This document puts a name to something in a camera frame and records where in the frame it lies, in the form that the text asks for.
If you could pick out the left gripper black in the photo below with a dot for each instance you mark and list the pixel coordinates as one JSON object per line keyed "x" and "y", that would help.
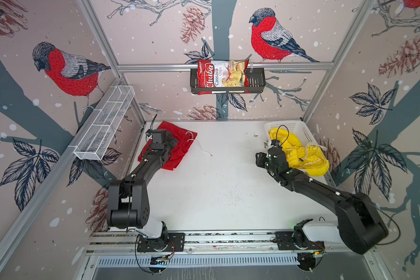
{"x": 171, "y": 140}

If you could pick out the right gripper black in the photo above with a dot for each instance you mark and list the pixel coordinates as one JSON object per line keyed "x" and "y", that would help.
{"x": 260, "y": 158}

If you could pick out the yellow shorts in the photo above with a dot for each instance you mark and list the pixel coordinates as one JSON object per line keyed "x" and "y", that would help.
{"x": 309, "y": 158}

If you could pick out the white plastic basket tray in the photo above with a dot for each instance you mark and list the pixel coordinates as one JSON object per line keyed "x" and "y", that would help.
{"x": 299, "y": 128}

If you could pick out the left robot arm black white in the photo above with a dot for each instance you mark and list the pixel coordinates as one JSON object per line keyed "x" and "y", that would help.
{"x": 128, "y": 202}

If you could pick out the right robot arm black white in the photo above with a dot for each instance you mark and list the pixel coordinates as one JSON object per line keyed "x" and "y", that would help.
{"x": 358, "y": 225}

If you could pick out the red cassava chips bag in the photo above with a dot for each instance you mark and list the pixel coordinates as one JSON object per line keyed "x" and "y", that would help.
{"x": 222, "y": 74}

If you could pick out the white mesh wall shelf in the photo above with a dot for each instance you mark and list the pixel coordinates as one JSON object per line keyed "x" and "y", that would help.
{"x": 99, "y": 135}

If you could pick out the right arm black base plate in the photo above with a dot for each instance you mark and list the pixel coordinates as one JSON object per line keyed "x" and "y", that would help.
{"x": 288, "y": 240}

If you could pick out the horizontal aluminium frame bar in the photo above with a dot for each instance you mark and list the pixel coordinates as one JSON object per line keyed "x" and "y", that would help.
{"x": 293, "y": 66}

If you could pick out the black wire wall basket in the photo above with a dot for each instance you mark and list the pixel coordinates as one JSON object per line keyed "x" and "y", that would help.
{"x": 255, "y": 78}

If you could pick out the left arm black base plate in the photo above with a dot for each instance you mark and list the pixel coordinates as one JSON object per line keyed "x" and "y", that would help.
{"x": 172, "y": 242}

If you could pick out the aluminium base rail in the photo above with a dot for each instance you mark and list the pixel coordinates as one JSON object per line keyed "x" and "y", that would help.
{"x": 204, "y": 242}

